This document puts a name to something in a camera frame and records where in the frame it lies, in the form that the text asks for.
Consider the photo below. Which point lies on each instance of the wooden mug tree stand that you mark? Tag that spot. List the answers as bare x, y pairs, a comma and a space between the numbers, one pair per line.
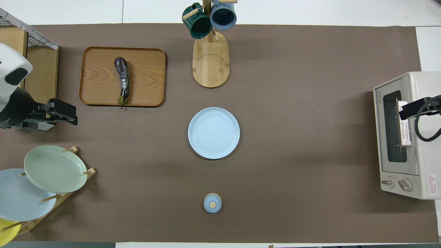
211, 65

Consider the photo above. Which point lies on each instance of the yellow plate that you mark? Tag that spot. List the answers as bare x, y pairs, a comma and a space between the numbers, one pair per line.
7, 234

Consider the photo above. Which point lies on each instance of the silver oven knob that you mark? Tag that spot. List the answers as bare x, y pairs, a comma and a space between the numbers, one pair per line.
405, 185
388, 182

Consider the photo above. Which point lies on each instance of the glass toaster oven door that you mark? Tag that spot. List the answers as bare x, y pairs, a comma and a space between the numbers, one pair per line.
392, 137

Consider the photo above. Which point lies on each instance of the blue mug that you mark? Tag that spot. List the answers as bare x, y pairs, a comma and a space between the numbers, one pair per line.
223, 16

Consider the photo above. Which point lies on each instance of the wooden plate rack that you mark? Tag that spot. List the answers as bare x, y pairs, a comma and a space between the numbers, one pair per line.
65, 199

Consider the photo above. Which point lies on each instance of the brown table mat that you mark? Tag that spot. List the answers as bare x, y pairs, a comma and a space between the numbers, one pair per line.
293, 137

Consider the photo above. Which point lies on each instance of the cream toaster oven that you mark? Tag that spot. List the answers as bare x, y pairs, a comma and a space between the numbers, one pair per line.
425, 158

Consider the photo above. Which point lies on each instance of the blue lid with wooden knob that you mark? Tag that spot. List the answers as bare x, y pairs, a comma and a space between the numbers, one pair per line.
212, 203

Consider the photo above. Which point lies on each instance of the large light blue plate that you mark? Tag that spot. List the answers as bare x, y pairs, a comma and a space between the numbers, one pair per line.
20, 199

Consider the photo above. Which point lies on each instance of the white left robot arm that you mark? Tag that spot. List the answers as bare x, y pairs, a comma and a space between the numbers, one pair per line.
10, 65

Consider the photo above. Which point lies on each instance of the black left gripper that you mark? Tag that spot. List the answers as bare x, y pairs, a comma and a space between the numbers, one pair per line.
41, 115

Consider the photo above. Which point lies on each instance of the small light blue plate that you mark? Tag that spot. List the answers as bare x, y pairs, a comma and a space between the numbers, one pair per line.
213, 133

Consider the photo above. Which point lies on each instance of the marble patterned cloth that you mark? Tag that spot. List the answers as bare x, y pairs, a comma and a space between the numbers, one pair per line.
36, 31

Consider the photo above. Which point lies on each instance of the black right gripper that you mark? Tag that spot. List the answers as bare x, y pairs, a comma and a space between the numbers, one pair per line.
425, 105

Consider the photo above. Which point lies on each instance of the pale green plate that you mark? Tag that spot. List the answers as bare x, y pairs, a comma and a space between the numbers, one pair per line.
53, 168

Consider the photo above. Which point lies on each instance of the wooden serving tray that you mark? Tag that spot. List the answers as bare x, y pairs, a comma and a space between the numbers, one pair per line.
100, 79

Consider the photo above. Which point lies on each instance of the dark green mug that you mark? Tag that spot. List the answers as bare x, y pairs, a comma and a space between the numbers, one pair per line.
198, 24

